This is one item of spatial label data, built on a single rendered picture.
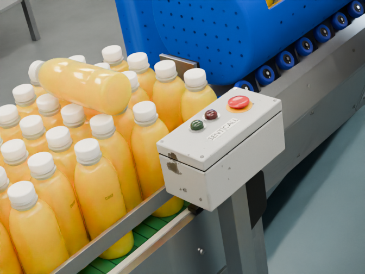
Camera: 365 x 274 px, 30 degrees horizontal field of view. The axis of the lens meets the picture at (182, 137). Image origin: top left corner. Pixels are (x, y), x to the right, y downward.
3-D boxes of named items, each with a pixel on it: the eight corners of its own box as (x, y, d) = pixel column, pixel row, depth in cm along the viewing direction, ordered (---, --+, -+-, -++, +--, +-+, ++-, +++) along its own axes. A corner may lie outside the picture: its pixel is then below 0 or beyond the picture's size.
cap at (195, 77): (208, 83, 121) (207, 75, 120) (187, 89, 120) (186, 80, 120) (203, 74, 124) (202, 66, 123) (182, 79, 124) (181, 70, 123)
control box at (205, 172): (286, 149, 117) (281, 98, 112) (211, 213, 106) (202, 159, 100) (240, 134, 124) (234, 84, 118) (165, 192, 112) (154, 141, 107)
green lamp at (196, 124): (207, 126, 109) (206, 120, 108) (197, 133, 107) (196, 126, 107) (196, 123, 110) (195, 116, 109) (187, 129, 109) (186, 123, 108)
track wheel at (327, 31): (325, 19, 161) (319, 23, 163) (314, 27, 159) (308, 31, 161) (335, 35, 162) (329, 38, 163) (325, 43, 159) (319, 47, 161)
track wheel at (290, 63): (288, 45, 153) (282, 49, 155) (276, 54, 150) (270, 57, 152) (299, 62, 153) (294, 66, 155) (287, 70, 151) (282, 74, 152)
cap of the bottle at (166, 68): (175, 66, 129) (173, 57, 128) (177, 75, 125) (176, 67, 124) (155, 70, 129) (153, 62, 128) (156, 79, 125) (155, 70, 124)
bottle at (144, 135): (157, 224, 122) (135, 131, 111) (139, 204, 127) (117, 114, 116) (192, 207, 124) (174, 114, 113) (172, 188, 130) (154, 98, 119)
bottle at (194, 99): (233, 175, 130) (220, 85, 120) (196, 185, 129) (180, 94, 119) (223, 155, 136) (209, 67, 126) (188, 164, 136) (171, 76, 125)
